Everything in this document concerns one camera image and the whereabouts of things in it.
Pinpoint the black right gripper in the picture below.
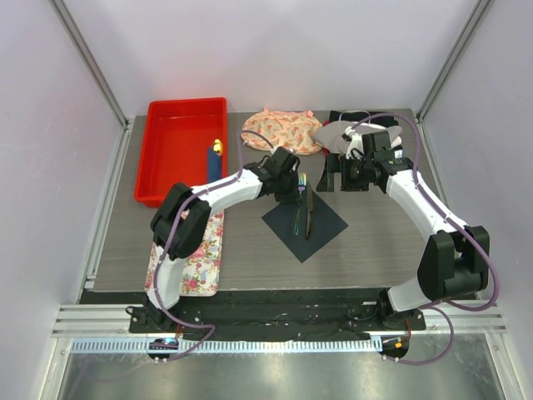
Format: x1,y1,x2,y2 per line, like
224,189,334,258
317,152,374,192

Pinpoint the iridescent rainbow fork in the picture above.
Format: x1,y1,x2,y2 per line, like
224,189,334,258
293,172,307,236

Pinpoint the dark metal knife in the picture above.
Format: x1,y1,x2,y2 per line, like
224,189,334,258
305,184,314,240

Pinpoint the dark navy paper napkin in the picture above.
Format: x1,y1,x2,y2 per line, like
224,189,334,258
262,191,348,263

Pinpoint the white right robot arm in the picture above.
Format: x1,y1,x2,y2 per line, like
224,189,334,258
312,122,490,329

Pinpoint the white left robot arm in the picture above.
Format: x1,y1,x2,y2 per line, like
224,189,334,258
145,147,300,333

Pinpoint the grey cloth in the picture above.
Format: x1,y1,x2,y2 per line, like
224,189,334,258
311,121,402,159

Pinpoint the black cloth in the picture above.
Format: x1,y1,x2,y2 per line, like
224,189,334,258
328,110,399,128

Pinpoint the orange patterned cloth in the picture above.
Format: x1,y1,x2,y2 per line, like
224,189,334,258
241,108,322,156

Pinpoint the white cloth with print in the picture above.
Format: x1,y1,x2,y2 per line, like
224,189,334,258
391,136,403,158

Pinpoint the floral rectangular tray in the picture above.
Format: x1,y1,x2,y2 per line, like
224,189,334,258
156,212,224,308

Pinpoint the red plastic bin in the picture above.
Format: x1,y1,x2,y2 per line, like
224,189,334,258
134,97,227,208

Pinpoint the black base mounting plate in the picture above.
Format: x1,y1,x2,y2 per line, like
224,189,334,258
81,288,426,342

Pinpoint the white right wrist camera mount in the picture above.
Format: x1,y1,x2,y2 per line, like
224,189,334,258
342,127,363,153

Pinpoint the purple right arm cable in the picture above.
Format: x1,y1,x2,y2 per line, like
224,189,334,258
343,112,501,367

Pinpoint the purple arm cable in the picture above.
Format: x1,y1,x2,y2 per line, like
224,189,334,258
149,129,276,362
343,112,501,367

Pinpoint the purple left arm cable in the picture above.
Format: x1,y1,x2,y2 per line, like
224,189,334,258
149,129,276,362

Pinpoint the white slotted cable duct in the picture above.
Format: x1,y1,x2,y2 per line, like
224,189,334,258
70,337,382,354

